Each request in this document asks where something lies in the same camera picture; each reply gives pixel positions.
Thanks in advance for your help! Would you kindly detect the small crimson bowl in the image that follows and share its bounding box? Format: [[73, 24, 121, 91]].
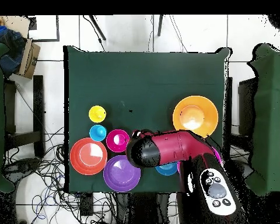
[[106, 129, 131, 153]]

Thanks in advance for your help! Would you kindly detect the dark green tablecloth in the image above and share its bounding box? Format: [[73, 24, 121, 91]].
[[63, 45, 233, 194]]

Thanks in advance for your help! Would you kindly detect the blue cup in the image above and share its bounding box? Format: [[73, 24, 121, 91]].
[[89, 124, 107, 142]]

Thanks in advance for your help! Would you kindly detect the yellow cup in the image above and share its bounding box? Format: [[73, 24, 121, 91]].
[[88, 105, 107, 124]]

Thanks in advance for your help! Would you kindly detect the blue bowl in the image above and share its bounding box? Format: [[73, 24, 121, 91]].
[[154, 161, 179, 176]]

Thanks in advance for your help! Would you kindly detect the purple bowl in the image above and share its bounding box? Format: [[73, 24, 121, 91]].
[[103, 155, 142, 193]]

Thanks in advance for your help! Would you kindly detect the large orange bowl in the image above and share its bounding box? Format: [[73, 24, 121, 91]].
[[171, 94, 219, 139]]

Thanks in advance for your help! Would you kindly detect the red-orange bowl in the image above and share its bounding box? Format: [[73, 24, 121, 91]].
[[69, 137, 109, 176]]

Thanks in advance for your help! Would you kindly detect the large pink bowl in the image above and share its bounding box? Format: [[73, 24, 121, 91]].
[[176, 145, 223, 174]]

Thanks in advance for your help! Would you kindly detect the black tripod leg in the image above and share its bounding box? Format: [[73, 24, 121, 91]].
[[157, 15, 165, 37], [88, 15, 107, 41]]

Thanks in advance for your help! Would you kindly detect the brown cardboard box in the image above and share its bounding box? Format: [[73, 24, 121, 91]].
[[15, 38, 41, 79]]

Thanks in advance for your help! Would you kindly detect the blue fabric bundle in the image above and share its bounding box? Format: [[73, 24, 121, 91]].
[[0, 24, 26, 76]]

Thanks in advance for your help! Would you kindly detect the tangle of floor cables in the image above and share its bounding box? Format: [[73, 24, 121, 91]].
[[4, 127, 117, 224]]

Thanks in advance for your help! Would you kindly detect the black stool frame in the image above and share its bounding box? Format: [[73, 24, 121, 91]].
[[3, 75, 46, 159]]

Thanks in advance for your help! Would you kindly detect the black pedestal foot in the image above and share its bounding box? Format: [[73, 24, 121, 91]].
[[2, 157, 41, 180]]

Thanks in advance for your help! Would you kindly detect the white panel black frame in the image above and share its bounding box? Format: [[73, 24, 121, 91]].
[[27, 15, 60, 43]]

